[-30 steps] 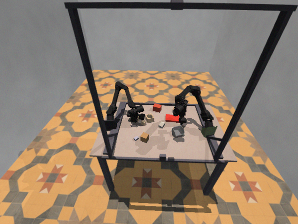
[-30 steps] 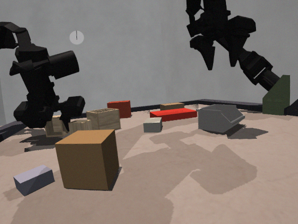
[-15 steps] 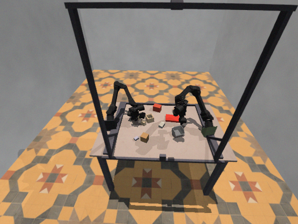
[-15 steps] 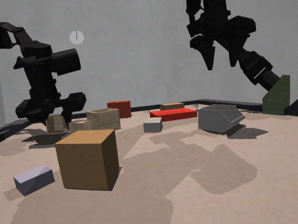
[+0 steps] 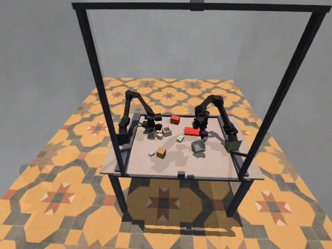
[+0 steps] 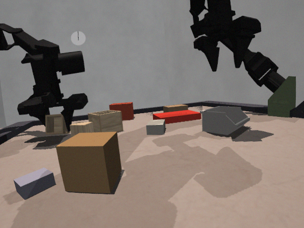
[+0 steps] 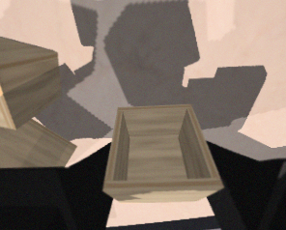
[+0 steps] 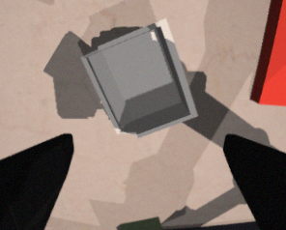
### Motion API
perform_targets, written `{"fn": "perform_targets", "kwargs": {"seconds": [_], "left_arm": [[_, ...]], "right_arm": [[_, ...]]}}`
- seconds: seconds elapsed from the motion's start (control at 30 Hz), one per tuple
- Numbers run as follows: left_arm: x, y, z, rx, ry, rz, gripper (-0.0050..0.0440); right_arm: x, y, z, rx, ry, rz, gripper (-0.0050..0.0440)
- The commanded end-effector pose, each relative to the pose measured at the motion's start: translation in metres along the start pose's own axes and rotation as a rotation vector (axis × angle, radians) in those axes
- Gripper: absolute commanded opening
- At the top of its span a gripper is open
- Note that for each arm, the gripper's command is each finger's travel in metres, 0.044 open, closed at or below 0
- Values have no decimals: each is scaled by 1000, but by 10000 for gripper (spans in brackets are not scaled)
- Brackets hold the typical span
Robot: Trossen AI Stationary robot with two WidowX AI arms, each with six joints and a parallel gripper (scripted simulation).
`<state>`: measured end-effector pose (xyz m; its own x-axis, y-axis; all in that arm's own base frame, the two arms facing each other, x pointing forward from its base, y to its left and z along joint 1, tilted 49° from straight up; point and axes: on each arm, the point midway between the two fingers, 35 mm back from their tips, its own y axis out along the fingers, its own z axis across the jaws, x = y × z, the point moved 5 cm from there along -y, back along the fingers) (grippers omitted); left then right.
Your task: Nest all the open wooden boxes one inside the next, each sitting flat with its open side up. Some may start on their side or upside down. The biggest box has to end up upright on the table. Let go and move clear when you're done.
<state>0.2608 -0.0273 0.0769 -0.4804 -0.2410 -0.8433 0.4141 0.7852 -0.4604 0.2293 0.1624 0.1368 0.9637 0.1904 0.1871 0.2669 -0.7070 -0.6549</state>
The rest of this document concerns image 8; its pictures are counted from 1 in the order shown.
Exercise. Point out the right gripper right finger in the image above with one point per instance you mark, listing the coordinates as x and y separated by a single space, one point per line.
260 173

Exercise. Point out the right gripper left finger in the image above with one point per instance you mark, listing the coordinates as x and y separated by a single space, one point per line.
30 183

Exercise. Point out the red flat block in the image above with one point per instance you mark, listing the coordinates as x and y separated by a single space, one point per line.
270 80

